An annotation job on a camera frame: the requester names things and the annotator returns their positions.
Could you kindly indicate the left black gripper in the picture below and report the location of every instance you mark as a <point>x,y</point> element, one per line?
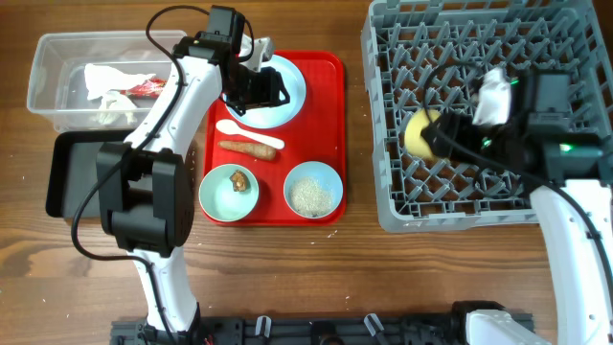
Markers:
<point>269,86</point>

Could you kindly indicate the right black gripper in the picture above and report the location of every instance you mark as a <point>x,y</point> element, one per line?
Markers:
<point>454,126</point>

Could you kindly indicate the brown carrot-like food scrap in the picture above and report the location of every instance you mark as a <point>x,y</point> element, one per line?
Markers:
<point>256,150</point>

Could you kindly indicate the green bowl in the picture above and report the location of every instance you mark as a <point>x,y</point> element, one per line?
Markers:
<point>218,199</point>

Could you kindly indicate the light blue bowl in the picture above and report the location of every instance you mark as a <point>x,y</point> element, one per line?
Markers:
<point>327,176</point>

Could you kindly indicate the white rice grains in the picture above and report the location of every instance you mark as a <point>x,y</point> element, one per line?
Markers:
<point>309,199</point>

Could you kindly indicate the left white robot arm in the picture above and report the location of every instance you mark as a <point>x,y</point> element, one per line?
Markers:
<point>198,64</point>

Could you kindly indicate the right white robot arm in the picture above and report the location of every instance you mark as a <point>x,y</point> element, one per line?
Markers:
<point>524,127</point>

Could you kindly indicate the grey dishwasher rack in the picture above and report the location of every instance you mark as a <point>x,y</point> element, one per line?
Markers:
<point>416,53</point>

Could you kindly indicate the black rectangular waste tray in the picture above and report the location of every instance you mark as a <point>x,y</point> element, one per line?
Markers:
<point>94,172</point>

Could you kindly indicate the white plastic spoon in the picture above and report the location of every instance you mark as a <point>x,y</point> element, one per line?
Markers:
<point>230,127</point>

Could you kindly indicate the light blue round plate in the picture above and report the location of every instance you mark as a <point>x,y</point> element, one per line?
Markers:
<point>271,117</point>

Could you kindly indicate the red snack wrapper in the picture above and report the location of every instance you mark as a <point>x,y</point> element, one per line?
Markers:
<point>150,89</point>

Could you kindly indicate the red plastic tray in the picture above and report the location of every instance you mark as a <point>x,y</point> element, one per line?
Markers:
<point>316,133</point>

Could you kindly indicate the crumpled white tissue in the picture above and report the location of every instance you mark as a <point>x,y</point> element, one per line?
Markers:
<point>107,83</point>

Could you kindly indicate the clear plastic bin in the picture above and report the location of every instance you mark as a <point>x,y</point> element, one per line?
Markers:
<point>57,86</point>

